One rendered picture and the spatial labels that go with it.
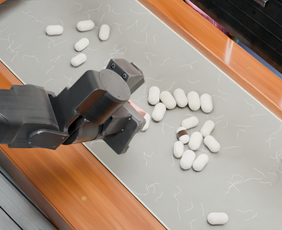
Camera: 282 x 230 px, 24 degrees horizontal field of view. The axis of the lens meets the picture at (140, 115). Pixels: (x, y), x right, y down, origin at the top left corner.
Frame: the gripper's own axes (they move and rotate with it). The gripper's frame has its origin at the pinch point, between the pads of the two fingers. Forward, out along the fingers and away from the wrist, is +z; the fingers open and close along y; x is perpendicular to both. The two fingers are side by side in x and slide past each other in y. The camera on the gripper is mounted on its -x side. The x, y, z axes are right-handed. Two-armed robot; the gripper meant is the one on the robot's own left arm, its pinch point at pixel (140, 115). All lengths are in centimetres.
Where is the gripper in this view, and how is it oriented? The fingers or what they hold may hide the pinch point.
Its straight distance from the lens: 112.5
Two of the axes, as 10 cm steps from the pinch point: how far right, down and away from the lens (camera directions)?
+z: 5.7, -0.8, 8.2
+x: -4.8, 7.8, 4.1
